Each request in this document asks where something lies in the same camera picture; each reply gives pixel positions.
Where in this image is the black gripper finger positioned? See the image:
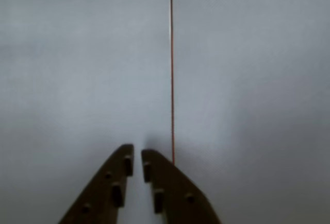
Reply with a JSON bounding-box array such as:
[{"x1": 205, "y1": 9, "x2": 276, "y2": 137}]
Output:
[
  {"x1": 58, "y1": 144, "x2": 135, "y2": 224},
  {"x1": 141, "y1": 149, "x2": 223, "y2": 224}
]

